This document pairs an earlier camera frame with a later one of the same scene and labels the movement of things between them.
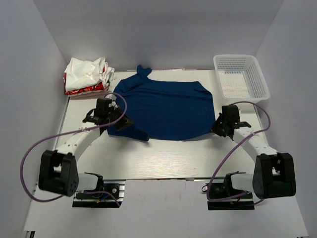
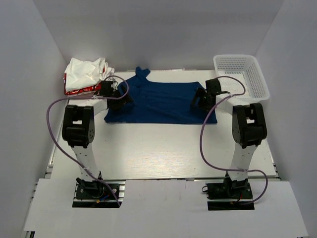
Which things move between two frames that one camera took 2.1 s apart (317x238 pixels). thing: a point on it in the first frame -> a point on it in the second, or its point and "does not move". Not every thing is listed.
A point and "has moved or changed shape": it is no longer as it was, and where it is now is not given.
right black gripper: [215, 127] -> [200, 93]
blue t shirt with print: [179, 110] has moved or changed shape
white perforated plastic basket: [239, 78] does not move
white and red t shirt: [82, 77] does not move
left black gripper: [124, 123] -> [123, 101]
